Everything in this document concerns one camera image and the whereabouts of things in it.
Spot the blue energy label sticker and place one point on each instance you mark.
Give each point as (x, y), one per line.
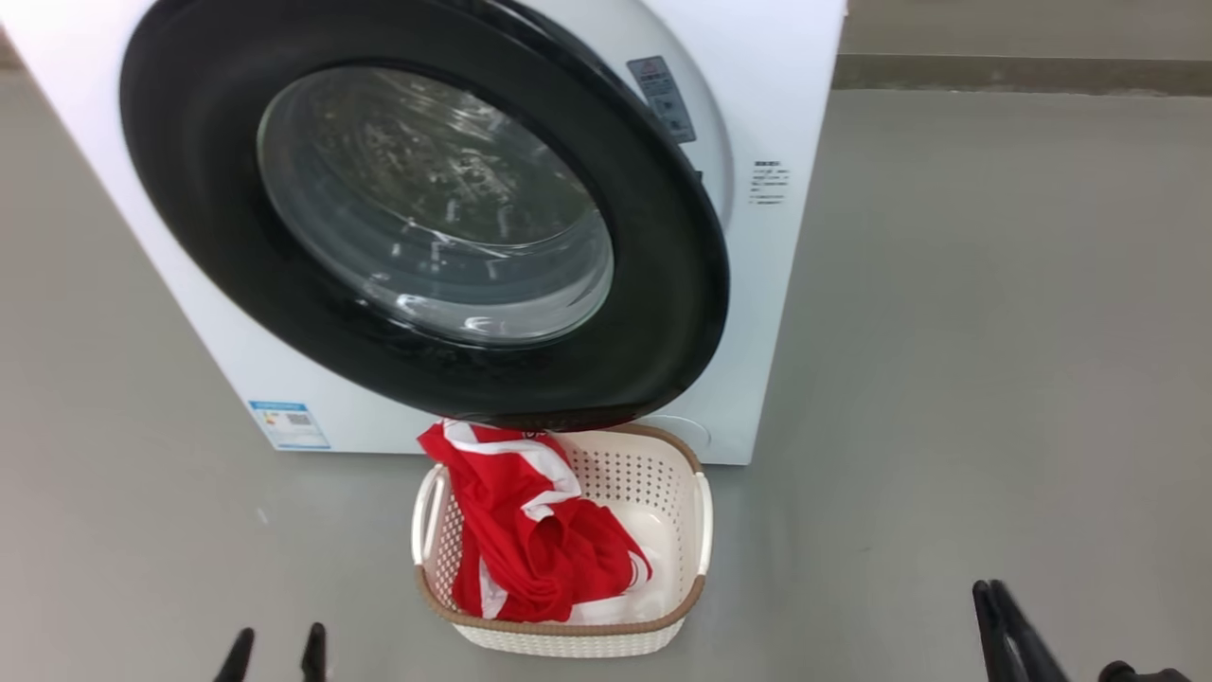
(289, 426)

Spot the white front-load washing machine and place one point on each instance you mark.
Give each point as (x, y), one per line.
(786, 332)

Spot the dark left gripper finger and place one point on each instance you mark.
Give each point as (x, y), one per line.
(237, 663)
(314, 658)

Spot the red garment with white trim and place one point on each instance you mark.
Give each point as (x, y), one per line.
(597, 568)

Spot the grey warning sticker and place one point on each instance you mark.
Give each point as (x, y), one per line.
(663, 99)

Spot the cream perforated laundry basket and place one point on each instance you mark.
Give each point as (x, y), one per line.
(568, 639)

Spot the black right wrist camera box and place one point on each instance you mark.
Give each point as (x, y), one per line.
(1141, 674)

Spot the black round glass washer door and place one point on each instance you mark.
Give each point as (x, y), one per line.
(189, 189)

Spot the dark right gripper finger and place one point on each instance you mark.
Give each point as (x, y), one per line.
(1032, 654)
(994, 644)

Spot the red garment with white stripes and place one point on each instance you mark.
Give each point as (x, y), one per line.
(492, 493)

